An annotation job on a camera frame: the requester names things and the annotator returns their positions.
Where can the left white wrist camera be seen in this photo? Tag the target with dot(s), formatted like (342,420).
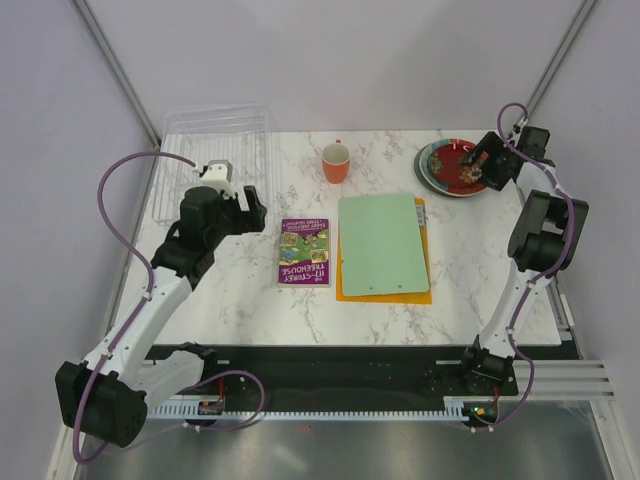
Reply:
(217,174)

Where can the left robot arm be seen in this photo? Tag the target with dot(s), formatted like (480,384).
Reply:
(109,393)

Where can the red and teal floral plate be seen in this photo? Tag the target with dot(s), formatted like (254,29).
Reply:
(437,166)

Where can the orange folder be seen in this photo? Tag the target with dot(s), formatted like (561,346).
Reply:
(414,298)

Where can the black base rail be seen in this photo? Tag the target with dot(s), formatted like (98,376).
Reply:
(335,376)

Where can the small dark red plate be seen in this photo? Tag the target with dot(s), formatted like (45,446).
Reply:
(446,172)

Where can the grey-green plate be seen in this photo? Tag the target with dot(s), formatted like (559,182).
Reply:
(426,178)

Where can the purple treehouse book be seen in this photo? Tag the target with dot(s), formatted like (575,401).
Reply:
(304,252)

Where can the clear wire dish rack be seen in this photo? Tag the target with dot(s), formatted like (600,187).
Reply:
(241,133)

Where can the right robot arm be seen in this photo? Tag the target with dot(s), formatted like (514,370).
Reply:
(543,243)

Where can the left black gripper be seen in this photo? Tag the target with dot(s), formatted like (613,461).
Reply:
(251,220)

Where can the orange mug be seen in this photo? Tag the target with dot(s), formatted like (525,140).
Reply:
(336,160)

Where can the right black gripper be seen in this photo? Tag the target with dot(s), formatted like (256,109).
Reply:
(492,145)

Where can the mint green cutting board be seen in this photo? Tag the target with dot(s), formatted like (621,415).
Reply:
(381,245)

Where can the white cable duct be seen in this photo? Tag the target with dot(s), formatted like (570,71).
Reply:
(200,408)

